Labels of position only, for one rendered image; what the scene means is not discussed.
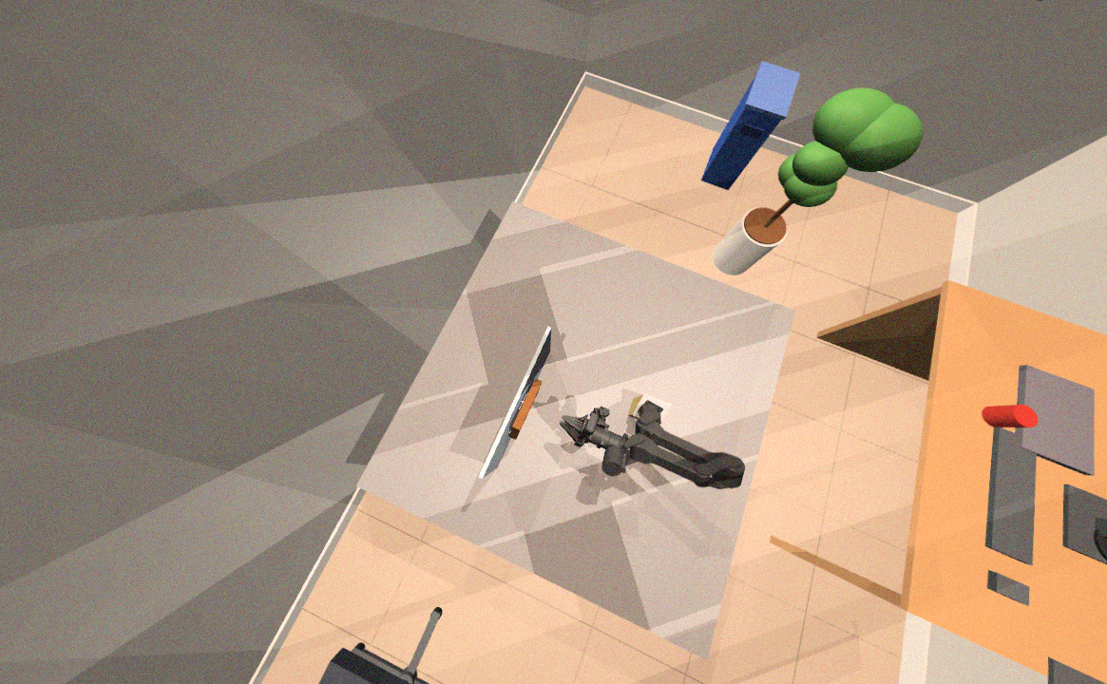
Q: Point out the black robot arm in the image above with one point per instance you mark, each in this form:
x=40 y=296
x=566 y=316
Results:
x=697 y=464

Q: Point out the brown rectangular picture frame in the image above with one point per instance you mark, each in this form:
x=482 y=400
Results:
x=529 y=400

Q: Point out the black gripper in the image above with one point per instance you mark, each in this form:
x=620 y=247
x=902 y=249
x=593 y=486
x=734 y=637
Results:
x=583 y=430

